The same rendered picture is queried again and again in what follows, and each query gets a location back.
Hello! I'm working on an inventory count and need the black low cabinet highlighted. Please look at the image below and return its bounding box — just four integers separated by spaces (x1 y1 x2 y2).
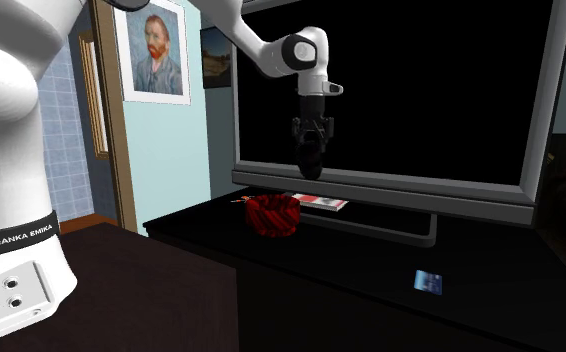
142 186 566 352

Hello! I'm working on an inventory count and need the framed portrait painting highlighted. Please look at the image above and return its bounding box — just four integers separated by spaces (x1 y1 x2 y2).
112 0 193 106

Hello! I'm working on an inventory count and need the dark brown robot stand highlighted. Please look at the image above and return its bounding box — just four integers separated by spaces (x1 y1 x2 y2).
0 222 240 352

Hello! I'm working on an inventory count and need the red and white book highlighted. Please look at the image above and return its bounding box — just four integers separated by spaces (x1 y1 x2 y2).
290 192 350 213

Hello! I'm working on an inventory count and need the blue card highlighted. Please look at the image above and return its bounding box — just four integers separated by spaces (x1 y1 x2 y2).
412 268 444 297

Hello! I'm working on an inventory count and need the red ribbed bowl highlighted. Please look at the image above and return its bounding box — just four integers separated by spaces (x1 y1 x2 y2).
243 193 302 239

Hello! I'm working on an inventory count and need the grey framed television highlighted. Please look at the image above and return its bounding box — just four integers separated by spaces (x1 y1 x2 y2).
230 0 566 249

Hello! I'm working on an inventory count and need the wooden framed window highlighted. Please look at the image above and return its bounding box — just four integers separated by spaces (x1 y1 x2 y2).
77 29 111 161

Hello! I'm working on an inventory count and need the dark landscape wall picture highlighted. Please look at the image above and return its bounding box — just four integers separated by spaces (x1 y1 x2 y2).
199 26 234 90

